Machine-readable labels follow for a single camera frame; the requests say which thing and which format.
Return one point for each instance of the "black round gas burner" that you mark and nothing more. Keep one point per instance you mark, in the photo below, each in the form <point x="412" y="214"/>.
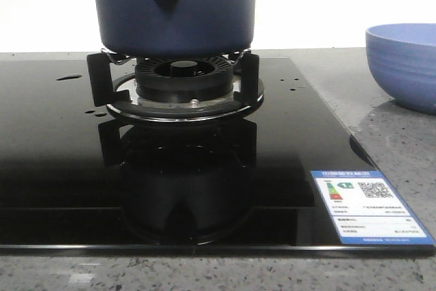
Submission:
<point x="180" y="80"/>

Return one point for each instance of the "black pot support grate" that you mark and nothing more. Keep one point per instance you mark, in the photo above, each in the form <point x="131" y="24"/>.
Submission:
<point x="121" y="98"/>

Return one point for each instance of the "dark blue cooking pot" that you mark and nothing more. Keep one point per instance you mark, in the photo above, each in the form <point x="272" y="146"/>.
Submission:
<point x="175" y="28"/>

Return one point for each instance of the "black glass gas stove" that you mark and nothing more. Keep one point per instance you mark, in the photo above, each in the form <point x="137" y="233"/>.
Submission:
<point x="76" y="181"/>

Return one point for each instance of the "blue energy label sticker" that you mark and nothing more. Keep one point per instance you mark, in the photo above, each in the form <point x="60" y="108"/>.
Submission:
<point x="366" y="210"/>

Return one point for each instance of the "light blue ceramic bowl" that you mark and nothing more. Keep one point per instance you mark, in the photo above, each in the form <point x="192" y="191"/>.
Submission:
<point x="401" y="58"/>

